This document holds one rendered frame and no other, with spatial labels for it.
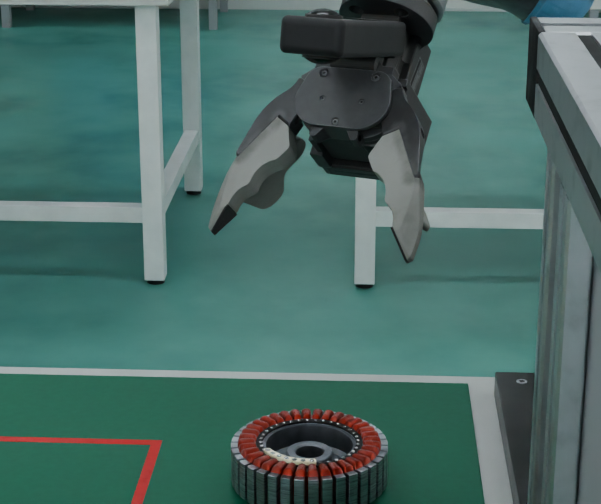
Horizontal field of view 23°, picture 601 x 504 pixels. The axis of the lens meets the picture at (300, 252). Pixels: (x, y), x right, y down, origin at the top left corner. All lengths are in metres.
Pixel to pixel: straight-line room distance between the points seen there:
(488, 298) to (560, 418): 2.90
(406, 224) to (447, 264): 2.82
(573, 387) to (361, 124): 0.39
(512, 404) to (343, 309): 2.33
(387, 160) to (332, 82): 0.08
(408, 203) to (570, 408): 0.34
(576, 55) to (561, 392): 0.16
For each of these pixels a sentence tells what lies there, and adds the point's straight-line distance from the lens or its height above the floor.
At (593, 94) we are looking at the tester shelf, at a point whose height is 1.11.
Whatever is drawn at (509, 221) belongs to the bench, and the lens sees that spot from 3.55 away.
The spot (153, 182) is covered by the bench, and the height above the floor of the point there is 0.27.
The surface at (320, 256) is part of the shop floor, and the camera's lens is 3.82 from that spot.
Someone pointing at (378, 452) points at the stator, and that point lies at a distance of 1.03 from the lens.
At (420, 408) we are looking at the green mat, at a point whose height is 0.75.
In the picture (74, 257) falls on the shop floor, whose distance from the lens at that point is 3.86.
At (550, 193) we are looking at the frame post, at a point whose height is 1.02.
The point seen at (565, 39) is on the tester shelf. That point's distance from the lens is 0.74.
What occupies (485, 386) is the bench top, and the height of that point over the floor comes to 0.75.
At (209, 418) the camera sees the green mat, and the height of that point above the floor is 0.75.
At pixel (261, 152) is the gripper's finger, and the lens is 1.02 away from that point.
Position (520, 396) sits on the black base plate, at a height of 0.77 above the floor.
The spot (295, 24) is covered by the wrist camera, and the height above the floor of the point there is 1.08.
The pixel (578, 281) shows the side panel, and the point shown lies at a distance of 0.63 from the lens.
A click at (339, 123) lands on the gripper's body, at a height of 1.01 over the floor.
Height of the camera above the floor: 1.25
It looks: 19 degrees down
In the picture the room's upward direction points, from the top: straight up
